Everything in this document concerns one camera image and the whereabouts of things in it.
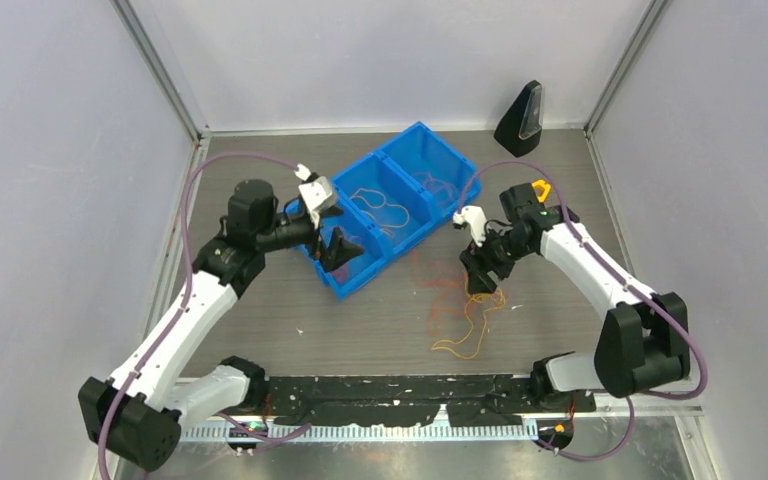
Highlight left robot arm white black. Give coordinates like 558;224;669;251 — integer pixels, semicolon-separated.
78;175;364;472

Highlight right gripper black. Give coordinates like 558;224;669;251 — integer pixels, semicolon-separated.
460;222;534;295

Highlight blue three-compartment plastic bin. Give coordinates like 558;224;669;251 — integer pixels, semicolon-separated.
311;122;481;301

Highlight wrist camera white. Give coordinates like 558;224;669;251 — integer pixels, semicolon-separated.
452;205;487;247
294;163;338;229

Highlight yellow triangular plastic piece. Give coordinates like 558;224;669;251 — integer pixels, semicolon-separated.
531;179;552;203

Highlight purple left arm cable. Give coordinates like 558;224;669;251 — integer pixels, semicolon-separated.
97;151;309;480

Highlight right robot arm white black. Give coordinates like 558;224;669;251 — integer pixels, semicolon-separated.
453;180;691;411

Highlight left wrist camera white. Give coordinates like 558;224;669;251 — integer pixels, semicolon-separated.
294;163;338;229

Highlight black wedge-shaped stand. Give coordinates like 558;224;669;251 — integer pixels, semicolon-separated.
493;80;544;158

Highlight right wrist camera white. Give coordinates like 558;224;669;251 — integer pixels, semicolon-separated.
452;205;487;247

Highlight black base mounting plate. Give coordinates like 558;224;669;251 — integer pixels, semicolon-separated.
221;374;597;429

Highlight pink cable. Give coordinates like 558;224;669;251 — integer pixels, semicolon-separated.
320;170;461;286

